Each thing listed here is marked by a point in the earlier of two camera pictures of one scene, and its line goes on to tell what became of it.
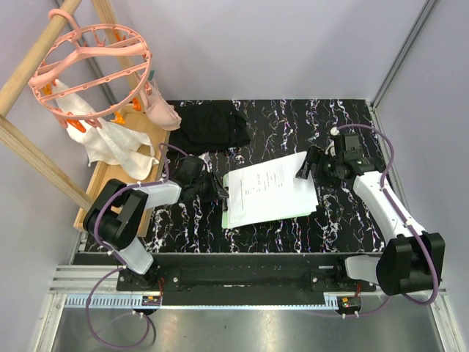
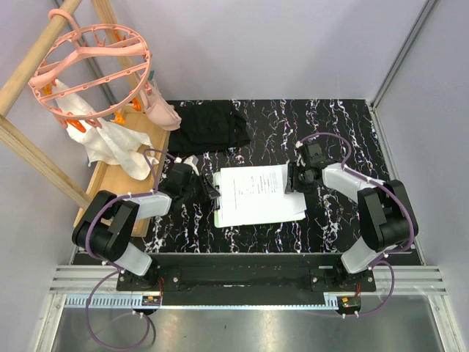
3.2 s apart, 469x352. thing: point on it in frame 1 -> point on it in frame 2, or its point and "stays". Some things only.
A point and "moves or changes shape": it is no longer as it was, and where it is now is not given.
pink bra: (160, 114) stays
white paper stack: (270, 190) moves or changes shape
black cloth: (209, 125) stays
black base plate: (242, 274) stays
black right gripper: (314, 157) -> (292, 184)
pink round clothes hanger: (95, 69) stays
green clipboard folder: (226, 213) -> (218, 202)
